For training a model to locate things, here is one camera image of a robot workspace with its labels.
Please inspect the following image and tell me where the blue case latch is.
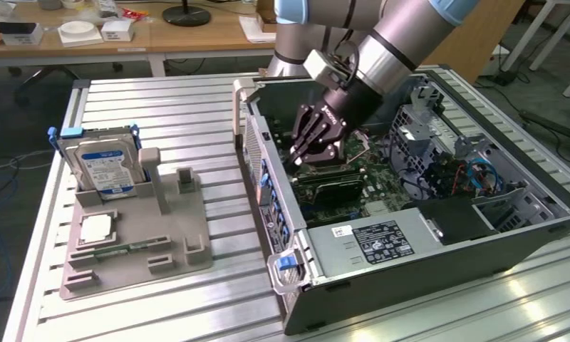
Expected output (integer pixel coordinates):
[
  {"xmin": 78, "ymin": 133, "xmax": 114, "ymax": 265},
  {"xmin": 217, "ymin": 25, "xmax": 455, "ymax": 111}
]
[{"xmin": 274, "ymin": 251, "xmax": 298, "ymax": 274}]

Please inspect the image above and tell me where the white paper stack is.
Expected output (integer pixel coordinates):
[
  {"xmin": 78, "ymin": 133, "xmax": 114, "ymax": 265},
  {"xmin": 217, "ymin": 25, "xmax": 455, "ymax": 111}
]
[{"xmin": 238, "ymin": 14, "xmax": 279, "ymax": 44}]

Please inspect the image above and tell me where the grey 3D-printed parts rack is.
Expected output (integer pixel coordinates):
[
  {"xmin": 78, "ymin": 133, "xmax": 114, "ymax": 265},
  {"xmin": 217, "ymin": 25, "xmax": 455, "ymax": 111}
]
[{"xmin": 58, "ymin": 147, "xmax": 214, "ymax": 302}]

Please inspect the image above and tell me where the white table frame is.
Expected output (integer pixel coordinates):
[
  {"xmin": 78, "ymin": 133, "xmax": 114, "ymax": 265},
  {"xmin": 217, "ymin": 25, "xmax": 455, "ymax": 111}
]
[{"xmin": 501, "ymin": 0, "xmax": 570, "ymax": 97}]

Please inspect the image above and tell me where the small white labelled box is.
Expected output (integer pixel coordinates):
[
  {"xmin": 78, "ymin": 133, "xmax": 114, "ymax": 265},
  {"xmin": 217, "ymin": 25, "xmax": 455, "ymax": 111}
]
[{"xmin": 98, "ymin": 19, "xmax": 137, "ymax": 42}]

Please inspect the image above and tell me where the blue wire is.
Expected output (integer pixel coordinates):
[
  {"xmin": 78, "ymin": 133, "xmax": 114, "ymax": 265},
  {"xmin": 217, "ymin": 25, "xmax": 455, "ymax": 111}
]
[{"xmin": 467, "ymin": 156, "xmax": 505, "ymax": 195}]

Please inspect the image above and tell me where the open grey PC case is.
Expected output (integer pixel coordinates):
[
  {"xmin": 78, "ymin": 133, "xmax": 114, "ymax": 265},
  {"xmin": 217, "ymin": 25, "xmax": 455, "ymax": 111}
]
[{"xmin": 230, "ymin": 68, "xmax": 570, "ymax": 336}]

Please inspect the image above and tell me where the clear bag with label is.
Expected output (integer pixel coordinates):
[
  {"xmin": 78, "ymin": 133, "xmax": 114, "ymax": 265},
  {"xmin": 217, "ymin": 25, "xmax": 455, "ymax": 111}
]
[{"xmin": 97, "ymin": 0, "xmax": 122, "ymax": 19}]

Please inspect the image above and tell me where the wooden desk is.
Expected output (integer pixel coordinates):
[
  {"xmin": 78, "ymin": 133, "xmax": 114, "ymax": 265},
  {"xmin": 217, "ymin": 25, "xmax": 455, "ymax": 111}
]
[{"xmin": 0, "ymin": 0, "xmax": 409, "ymax": 78}]

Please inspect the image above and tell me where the green RAM stick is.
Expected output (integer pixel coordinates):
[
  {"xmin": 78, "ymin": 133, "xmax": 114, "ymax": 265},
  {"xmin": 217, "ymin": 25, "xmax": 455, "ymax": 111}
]
[{"xmin": 93, "ymin": 241, "xmax": 170, "ymax": 257}]

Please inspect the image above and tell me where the wooden cabinet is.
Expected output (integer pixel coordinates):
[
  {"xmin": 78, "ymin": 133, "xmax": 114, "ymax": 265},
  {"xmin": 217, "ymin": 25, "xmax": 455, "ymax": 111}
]
[{"xmin": 417, "ymin": 0, "xmax": 526, "ymax": 78}]

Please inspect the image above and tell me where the white box with red button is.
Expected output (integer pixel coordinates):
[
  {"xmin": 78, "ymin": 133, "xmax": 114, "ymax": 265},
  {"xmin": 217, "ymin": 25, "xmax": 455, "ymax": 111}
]
[{"xmin": 483, "ymin": 45, "xmax": 511, "ymax": 78}]

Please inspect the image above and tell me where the white box with round dish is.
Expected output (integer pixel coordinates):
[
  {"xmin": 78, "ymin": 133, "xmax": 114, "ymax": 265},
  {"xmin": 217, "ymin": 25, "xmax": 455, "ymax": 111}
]
[{"xmin": 55, "ymin": 20, "xmax": 105, "ymax": 48}]

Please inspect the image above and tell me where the metal socket cover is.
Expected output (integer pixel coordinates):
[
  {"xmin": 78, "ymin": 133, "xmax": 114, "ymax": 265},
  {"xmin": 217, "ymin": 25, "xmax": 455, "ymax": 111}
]
[{"xmin": 343, "ymin": 128, "xmax": 375, "ymax": 161}]

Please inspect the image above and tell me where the black power adapter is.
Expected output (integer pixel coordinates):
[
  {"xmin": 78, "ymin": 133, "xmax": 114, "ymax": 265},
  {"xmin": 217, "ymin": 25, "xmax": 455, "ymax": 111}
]
[{"xmin": 491, "ymin": 70, "xmax": 517, "ymax": 86}]

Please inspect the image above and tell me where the red wire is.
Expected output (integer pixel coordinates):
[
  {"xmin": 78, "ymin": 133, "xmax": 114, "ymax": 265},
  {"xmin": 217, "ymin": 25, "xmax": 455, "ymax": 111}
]
[{"xmin": 453, "ymin": 162, "xmax": 471, "ymax": 195}]

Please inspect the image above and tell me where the black and white box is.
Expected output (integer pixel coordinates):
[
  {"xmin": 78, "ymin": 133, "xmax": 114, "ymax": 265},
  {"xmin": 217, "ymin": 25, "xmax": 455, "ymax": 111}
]
[{"xmin": 0, "ymin": 21, "xmax": 45, "ymax": 46}]

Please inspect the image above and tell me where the black plastic shroud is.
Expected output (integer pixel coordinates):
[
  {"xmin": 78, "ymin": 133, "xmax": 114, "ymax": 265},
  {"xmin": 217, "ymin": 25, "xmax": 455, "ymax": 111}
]
[{"xmin": 410, "ymin": 197, "xmax": 499, "ymax": 247}]

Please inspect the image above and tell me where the green motherboard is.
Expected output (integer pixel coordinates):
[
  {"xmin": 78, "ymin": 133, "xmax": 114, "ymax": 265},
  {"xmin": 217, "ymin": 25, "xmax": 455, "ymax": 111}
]
[{"xmin": 265, "ymin": 119, "xmax": 409, "ymax": 229}]

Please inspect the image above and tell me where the black round lamp base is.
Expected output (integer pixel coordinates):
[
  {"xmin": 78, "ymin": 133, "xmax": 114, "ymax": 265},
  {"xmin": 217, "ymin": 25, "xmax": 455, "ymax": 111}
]
[{"xmin": 161, "ymin": 0, "xmax": 213, "ymax": 26}]

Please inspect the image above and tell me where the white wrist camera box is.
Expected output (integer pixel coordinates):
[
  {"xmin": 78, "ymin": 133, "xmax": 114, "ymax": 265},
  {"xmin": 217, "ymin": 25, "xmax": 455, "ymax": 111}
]
[{"xmin": 302, "ymin": 48, "xmax": 357, "ymax": 86}]

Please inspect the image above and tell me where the brown cardboard box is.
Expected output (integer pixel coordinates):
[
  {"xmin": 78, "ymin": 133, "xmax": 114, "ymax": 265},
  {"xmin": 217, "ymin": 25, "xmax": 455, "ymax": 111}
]
[{"xmin": 255, "ymin": 0, "xmax": 279, "ymax": 35}]

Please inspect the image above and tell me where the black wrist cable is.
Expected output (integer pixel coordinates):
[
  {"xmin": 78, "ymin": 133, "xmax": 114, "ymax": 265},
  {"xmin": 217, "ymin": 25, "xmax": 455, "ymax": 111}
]
[{"xmin": 334, "ymin": 39, "xmax": 362, "ymax": 88}]

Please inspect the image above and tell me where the hard disk in blue carrier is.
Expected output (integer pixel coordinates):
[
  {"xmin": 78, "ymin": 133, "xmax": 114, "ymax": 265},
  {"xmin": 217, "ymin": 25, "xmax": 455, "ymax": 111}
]
[{"xmin": 45, "ymin": 123, "xmax": 147, "ymax": 202}]

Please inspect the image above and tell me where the metal disk bay bracket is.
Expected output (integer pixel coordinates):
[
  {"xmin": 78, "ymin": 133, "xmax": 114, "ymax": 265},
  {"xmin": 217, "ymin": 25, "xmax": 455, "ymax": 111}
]
[{"xmin": 473, "ymin": 180, "xmax": 557, "ymax": 232}]

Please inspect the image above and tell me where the grey power supply unit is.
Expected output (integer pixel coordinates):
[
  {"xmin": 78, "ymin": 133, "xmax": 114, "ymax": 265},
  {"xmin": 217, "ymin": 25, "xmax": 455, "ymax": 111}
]
[{"xmin": 306, "ymin": 208, "xmax": 446, "ymax": 279}]

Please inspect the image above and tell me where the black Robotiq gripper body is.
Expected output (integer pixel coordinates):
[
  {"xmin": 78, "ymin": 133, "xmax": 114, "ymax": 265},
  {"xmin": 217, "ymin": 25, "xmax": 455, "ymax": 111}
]
[{"xmin": 301, "ymin": 80, "xmax": 386, "ymax": 143}]

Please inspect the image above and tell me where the low-profile Nvidia graphics card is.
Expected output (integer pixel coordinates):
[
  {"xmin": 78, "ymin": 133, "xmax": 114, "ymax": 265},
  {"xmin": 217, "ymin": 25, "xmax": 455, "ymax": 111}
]
[{"xmin": 293, "ymin": 176, "xmax": 366, "ymax": 214}]

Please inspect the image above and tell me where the perforated metal disk bay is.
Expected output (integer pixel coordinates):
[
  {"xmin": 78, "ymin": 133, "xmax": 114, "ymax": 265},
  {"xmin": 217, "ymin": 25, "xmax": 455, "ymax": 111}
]
[{"xmin": 389, "ymin": 85, "xmax": 462, "ymax": 168}]

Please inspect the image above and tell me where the black labelled RAM stick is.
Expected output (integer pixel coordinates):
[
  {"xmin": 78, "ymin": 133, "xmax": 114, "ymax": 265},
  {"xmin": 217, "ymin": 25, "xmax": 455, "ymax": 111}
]
[{"xmin": 294, "ymin": 167, "xmax": 365, "ymax": 183}]

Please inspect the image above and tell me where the silver CPU chip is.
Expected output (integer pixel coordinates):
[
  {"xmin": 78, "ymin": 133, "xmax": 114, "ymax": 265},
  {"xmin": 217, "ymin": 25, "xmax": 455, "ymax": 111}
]
[{"xmin": 78, "ymin": 214, "xmax": 114, "ymax": 244}]

